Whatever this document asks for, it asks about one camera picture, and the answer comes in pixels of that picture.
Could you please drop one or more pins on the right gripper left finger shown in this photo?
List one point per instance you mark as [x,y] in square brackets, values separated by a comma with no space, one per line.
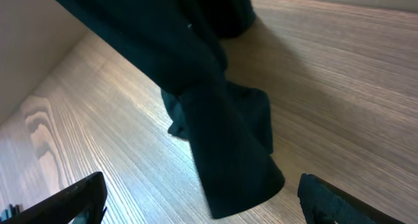
[82,202]

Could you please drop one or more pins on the black t-shirt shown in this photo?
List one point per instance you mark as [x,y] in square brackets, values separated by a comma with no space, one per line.
[175,43]

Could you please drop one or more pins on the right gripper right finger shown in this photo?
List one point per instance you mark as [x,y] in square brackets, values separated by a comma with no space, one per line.
[323,203]

